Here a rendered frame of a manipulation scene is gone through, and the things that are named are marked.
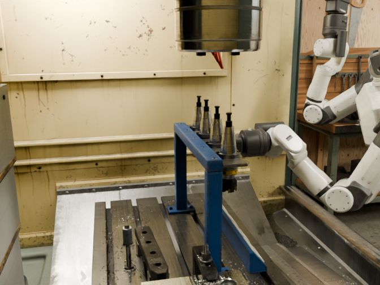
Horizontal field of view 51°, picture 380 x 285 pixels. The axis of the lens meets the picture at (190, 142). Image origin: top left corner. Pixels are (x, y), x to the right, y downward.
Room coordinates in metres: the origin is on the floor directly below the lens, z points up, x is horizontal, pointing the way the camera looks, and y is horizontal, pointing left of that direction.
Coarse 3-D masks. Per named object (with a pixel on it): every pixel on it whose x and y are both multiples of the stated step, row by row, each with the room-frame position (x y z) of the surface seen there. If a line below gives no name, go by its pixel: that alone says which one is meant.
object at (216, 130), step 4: (212, 120) 1.10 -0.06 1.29; (216, 120) 1.09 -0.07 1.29; (220, 120) 1.10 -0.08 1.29; (212, 124) 1.10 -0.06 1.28; (216, 124) 1.09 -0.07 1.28; (220, 124) 1.09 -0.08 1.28; (212, 128) 1.10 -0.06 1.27; (216, 128) 1.09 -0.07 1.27; (220, 128) 1.09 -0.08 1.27; (212, 132) 1.09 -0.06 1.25; (216, 132) 1.09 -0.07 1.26; (220, 132) 1.09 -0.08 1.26; (212, 136) 1.09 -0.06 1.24; (216, 136) 1.09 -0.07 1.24; (220, 136) 1.09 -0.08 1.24; (212, 140) 1.09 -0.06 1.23; (216, 140) 1.08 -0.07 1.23; (220, 140) 1.09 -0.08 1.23
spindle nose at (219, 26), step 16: (176, 0) 0.73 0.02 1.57; (192, 0) 0.70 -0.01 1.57; (208, 0) 0.68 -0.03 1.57; (224, 0) 0.68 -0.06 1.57; (240, 0) 0.69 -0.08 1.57; (256, 0) 0.71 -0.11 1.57; (176, 16) 0.73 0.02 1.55; (192, 16) 0.70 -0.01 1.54; (208, 16) 0.68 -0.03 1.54; (224, 16) 0.68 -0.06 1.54; (240, 16) 0.69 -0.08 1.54; (256, 16) 0.71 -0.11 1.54; (176, 32) 0.73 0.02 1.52; (192, 32) 0.70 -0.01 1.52; (208, 32) 0.68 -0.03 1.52; (224, 32) 0.68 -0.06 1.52; (240, 32) 0.69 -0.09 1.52; (256, 32) 0.71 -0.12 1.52; (176, 48) 0.74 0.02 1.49; (192, 48) 0.70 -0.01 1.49; (208, 48) 0.69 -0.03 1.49; (224, 48) 0.68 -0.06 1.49; (240, 48) 0.69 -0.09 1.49; (256, 48) 0.72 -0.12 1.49
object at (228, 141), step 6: (228, 132) 0.98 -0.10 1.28; (234, 132) 0.99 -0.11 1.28; (222, 138) 0.99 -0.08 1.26; (228, 138) 0.98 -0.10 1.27; (234, 138) 0.99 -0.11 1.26; (222, 144) 0.99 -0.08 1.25; (228, 144) 0.98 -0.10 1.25; (234, 144) 0.98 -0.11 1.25; (222, 150) 0.98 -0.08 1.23; (228, 150) 0.98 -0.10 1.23; (234, 150) 0.98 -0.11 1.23
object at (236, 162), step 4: (224, 160) 0.95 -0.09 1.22; (228, 160) 0.95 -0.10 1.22; (232, 160) 0.95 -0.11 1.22; (236, 160) 0.95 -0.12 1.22; (240, 160) 0.95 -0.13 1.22; (244, 160) 0.95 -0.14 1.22; (224, 164) 0.92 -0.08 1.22; (228, 164) 0.92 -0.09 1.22; (232, 164) 0.92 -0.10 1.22; (236, 164) 0.92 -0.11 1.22; (240, 164) 0.92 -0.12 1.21; (244, 164) 0.92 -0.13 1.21; (248, 164) 0.93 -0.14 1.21
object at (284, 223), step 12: (276, 216) 1.82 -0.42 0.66; (288, 216) 1.79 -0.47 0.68; (276, 228) 1.71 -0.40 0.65; (288, 228) 1.69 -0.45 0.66; (300, 228) 1.66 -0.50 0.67; (300, 240) 1.57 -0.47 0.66; (312, 240) 1.55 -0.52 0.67; (324, 252) 1.45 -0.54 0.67; (336, 264) 1.36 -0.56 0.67; (348, 276) 1.28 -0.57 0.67
